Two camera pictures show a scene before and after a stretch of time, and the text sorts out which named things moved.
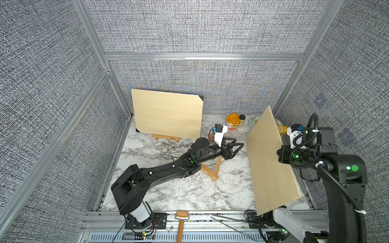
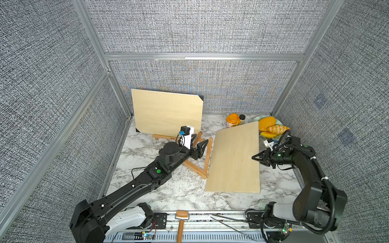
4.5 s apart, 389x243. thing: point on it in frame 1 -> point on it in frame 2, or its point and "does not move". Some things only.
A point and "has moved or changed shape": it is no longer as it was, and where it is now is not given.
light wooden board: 274,183 -> 231,167
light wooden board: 167,114 does not move
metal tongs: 215,217 does not move
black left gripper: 227,154 -> 198,153
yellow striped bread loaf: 282,129 does not move
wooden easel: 157,136 does not move
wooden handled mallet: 182,215 does not move
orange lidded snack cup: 233,120 does not move
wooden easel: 209,172 has moved or changed shape
